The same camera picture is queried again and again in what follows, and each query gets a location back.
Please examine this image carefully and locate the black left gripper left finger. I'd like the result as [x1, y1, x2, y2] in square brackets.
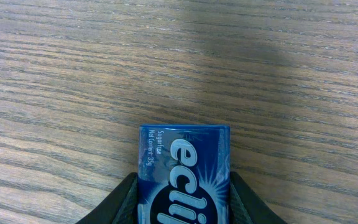
[76, 172, 138, 224]

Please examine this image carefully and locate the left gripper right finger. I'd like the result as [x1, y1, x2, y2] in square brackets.
[229, 172, 287, 224]

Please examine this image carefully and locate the blue Eclipse gum pack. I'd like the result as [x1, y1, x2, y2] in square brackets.
[137, 124, 230, 224]

